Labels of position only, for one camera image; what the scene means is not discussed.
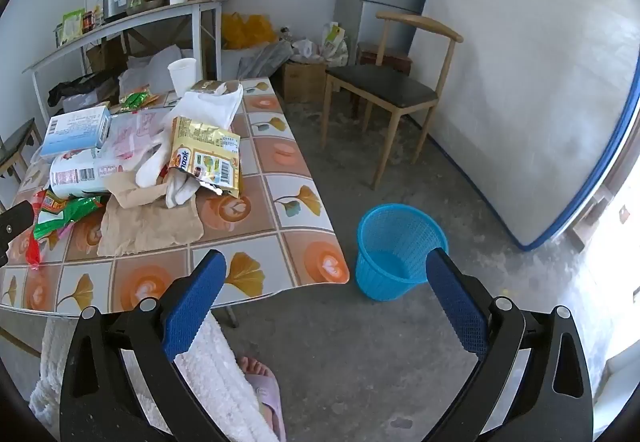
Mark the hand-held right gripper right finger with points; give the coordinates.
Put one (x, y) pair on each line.
(457, 304)

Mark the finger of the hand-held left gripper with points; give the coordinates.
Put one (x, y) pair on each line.
(12, 219)

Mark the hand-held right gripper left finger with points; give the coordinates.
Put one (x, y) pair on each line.
(192, 304)

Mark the green snack packet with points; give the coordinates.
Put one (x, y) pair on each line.
(75, 212)

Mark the brown paper bag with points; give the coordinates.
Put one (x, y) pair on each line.
(145, 222)

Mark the blue plastic wastebasket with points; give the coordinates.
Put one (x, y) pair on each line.
(385, 242)

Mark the pink printed plastic bag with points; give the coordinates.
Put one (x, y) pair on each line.
(132, 132)

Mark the red and pink snack packet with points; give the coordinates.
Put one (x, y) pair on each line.
(32, 249)

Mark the white fluffy robe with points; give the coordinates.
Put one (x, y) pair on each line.
(215, 372)

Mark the white tub with pink label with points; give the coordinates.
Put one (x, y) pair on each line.
(80, 172)

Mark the wooden chair with dark seat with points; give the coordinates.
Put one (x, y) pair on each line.
(15, 137)
(385, 90)

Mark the person's foot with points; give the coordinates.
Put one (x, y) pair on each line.
(252, 367)

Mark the white and blue carton box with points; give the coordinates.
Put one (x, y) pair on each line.
(75, 127)

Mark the pink slipper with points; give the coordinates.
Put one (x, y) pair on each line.
(267, 394)

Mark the table with tile-patterned cover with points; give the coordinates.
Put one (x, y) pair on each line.
(300, 252)

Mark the black bag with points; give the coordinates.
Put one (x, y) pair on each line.
(80, 87)

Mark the yellow snack packet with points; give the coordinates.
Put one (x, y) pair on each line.
(207, 152)

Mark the small green and yellow packet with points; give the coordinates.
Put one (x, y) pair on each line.
(137, 101)

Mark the cardboard box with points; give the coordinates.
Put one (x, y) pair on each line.
(302, 82)
(102, 55)

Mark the green food packet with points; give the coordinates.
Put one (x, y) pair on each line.
(73, 25)

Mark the large white bag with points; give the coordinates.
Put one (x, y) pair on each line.
(155, 70)

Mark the dark jar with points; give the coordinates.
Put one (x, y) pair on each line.
(88, 21)

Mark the brown and gold packet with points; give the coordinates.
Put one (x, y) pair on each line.
(212, 86)

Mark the white paper cup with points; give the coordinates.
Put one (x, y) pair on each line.
(181, 75)

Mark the white mattress with blue edge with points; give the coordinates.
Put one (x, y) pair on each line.
(525, 72)

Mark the long white desk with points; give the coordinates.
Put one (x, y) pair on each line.
(150, 15)

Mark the dark red stool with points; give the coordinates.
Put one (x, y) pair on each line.
(395, 57)

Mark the grey plastic sheet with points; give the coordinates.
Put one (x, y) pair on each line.
(265, 60)

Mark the yellow plastic bag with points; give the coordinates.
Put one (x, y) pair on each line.
(250, 30)

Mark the white bag with green print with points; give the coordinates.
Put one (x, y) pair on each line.
(332, 42)

